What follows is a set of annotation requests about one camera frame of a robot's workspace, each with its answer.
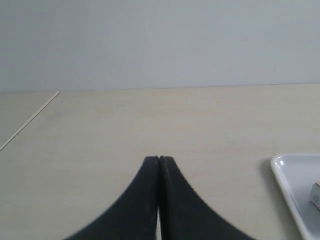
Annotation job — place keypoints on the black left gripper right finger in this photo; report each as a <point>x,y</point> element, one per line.
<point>183,214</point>

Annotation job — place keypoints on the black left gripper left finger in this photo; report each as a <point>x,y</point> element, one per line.
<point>134,215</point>

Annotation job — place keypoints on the white and red medicine box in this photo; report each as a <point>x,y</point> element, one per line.
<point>315,195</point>

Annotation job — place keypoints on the white plastic tray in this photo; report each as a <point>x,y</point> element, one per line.
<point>296,175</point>

